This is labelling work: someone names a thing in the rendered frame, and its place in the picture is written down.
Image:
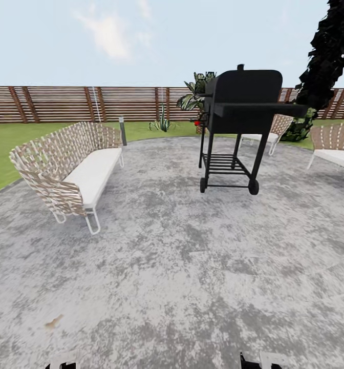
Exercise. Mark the tree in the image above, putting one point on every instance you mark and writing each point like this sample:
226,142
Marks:
327,60

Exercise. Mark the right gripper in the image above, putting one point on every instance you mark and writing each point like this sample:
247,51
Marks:
252,365

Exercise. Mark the bush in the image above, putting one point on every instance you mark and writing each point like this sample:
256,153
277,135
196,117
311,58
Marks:
300,126
164,125
189,102

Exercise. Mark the charcoal grill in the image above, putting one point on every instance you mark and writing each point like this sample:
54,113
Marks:
241,102

